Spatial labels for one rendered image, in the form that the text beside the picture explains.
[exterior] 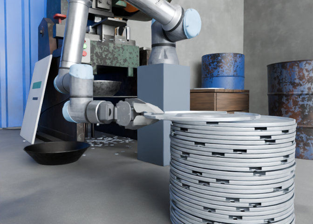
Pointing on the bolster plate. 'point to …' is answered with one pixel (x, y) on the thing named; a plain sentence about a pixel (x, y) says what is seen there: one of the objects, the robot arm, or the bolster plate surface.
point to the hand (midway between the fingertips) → (158, 114)
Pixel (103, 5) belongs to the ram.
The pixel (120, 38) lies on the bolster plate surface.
